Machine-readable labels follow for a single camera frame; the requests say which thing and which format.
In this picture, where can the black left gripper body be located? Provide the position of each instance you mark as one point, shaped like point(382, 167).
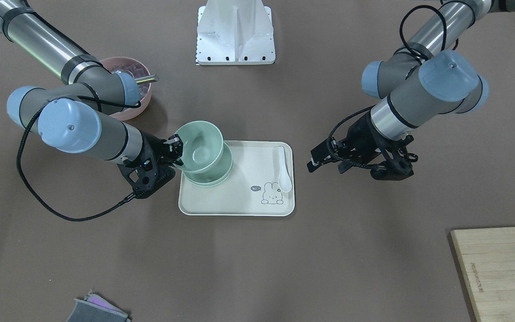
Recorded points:
point(359, 137)

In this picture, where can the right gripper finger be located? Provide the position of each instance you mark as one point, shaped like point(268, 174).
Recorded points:
point(173, 150)

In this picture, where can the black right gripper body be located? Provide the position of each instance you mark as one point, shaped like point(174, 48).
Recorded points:
point(154, 146)

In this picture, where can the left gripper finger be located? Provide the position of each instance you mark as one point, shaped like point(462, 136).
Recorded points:
point(320, 156)
point(358, 162)

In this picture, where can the green bowl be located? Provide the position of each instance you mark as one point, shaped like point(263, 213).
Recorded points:
point(221, 168)
point(206, 184)
point(202, 146)

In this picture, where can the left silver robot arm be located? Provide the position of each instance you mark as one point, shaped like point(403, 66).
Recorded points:
point(424, 78)

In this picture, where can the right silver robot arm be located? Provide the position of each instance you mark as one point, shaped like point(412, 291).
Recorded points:
point(77, 117)

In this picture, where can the green bowl on tray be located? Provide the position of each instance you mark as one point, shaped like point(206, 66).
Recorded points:
point(206, 184)

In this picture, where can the white ceramic spoon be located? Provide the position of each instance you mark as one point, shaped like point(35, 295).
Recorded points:
point(284, 180)

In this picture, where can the metal scoop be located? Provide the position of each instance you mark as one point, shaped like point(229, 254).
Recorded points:
point(147, 79)

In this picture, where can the cream rabbit tray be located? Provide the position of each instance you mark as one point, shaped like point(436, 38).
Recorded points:
point(252, 187)

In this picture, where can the grey folded cloth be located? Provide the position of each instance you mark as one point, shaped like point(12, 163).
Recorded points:
point(95, 308)

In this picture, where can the wooden cutting board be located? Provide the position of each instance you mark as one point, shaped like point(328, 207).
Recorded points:
point(486, 259)

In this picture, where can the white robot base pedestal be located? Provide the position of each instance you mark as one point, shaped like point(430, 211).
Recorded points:
point(235, 32)

